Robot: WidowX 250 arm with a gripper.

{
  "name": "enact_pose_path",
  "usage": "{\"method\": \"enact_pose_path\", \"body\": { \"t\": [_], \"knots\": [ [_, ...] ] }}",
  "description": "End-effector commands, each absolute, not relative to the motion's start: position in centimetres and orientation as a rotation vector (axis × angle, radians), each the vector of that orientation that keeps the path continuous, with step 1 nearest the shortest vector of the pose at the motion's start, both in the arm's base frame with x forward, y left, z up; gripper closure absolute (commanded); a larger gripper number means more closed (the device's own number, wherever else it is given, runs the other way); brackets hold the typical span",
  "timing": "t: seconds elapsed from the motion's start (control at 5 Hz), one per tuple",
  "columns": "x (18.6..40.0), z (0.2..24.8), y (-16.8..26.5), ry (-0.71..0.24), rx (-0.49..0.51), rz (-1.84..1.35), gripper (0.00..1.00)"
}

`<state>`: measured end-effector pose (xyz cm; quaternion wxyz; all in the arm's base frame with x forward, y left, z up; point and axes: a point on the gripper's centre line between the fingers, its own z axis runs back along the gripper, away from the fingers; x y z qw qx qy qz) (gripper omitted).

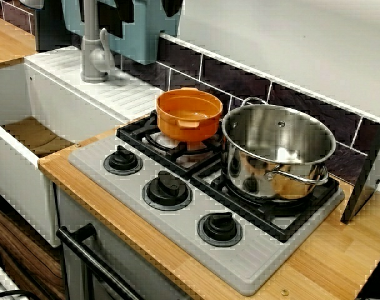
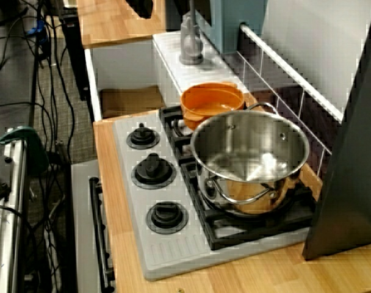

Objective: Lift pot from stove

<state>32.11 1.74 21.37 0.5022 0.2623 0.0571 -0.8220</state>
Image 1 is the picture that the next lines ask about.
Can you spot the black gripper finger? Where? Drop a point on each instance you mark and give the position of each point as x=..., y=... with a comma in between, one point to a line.
x=126, y=11
x=172, y=7

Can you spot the orange plastic pot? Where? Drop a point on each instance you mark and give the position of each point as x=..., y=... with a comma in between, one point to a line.
x=172, y=126

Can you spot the black stove knob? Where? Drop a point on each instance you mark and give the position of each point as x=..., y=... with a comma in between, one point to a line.
x=122, y=160
x=165, y=189
x=219, y=228

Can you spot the stainless steel pot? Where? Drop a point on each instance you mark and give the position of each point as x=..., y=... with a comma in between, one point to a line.
x=255, y=175

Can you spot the grey stove top plate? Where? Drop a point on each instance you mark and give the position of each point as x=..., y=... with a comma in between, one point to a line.
x=165, y=231

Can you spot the teal plastic panel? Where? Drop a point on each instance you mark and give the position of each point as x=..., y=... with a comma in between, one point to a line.
x=140, y=40

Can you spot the grey faucet column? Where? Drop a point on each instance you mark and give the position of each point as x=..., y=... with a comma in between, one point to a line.
x=89, y=47

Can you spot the light grey faucet lever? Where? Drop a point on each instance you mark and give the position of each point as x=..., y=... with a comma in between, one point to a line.
x=101, y=57

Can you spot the white rounded object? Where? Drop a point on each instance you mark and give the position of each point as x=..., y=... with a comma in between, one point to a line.
x=33, y=3

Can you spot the white sink basin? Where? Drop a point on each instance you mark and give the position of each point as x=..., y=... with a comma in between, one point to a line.
x=68, y=103

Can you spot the black burner grate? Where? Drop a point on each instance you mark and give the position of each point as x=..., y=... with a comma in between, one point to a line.
x=137, y=134
x=271, y=220

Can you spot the grey oven door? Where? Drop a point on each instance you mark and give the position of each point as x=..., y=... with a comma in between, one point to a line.
x=121, y=250

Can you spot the black side panel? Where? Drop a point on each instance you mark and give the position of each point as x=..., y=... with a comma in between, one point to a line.
x=365, y=178

